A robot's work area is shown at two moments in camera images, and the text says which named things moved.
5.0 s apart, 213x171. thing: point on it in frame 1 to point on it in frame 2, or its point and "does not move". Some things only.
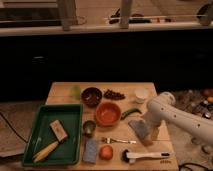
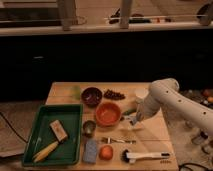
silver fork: x=108 y=140 does not move
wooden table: x=112 y=127 does not move
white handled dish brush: x=130 y=157 does not move
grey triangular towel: x=142 y=130 to x=133 y=118
